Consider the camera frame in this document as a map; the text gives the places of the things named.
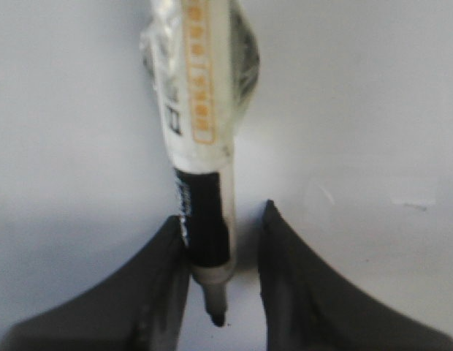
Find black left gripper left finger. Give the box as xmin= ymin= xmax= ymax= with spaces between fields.
xmin=2 ymin=216 xmax=189 ymax=350

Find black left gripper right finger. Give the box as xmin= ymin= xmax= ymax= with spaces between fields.
xmin=258 ymin=200 xmax=453 ymax=350

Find white black whiteboard marker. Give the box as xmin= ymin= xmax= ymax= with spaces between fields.
xmin=140 ymin=1 xmax=260 ymax=327

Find white whiteboard with aluminium frame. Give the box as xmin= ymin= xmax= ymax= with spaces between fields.
xmin=0 ymin=1 xmax=453 ymax=350

